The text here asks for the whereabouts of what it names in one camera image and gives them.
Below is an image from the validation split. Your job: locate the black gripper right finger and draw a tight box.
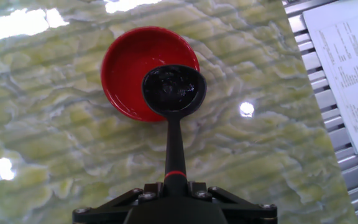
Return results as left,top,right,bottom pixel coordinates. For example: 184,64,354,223
188,182,278,224

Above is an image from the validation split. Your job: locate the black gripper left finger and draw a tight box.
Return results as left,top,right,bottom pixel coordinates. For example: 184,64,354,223
72,182,164,224

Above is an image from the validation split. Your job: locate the printed table paper sheet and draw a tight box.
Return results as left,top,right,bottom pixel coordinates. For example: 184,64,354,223
302,0,358,156

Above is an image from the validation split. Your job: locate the black ladle with red ring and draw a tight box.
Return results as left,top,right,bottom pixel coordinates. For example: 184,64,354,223
141,64,208,197

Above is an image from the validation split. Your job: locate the green marble pattern mat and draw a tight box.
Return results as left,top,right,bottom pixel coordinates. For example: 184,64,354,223
0,0,358,224

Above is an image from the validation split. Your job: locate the red bowl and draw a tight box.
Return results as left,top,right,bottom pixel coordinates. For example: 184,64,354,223
100,26,201,123

